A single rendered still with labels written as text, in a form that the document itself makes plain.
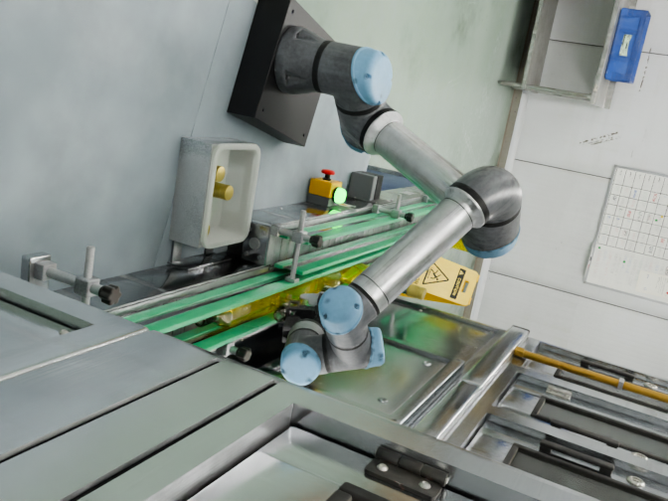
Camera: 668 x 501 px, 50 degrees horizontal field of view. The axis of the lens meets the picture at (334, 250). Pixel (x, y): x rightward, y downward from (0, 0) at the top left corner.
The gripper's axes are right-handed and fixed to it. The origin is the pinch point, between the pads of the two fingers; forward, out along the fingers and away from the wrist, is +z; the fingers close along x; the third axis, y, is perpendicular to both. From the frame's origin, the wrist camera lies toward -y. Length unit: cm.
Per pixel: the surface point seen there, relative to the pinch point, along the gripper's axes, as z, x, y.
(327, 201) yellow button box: 42.2, -15.5, 3.2
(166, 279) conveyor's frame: -20.9, -10.0, 30.9
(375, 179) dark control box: 68, -18, -10
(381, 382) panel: -8.8, 14.0, -14.3
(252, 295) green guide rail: -15.5, -6.3, 14.2
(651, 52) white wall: 545, -75, -259
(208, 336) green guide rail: -23.2, 0.4, 21.7
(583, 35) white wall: 570, -87, -201
